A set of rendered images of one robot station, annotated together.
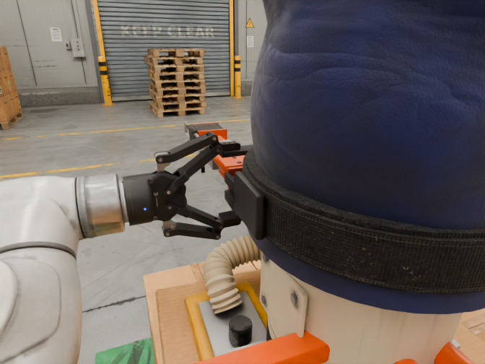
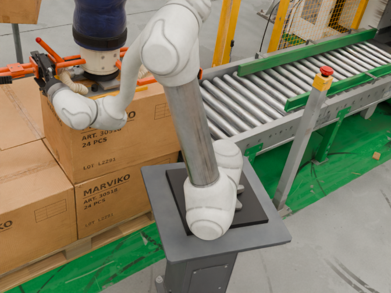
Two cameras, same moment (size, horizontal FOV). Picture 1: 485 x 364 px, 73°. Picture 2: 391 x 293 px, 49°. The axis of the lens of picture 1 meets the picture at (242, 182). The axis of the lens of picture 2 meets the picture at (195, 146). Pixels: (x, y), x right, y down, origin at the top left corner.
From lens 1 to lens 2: 1.82 m
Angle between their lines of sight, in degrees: 91
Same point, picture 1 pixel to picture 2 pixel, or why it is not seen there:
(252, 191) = (116, 39)
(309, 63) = (120, 17)
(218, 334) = (93, 93)
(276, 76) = (115, 20)
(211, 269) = (78, 86)
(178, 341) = not seen: hidden behind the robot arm
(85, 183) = (65, 87)
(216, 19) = not seen: outside the picture
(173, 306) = not seen: hidden behind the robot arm
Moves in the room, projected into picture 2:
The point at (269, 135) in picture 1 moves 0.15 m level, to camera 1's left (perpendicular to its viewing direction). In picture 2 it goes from (114, 29) to (119, 47)
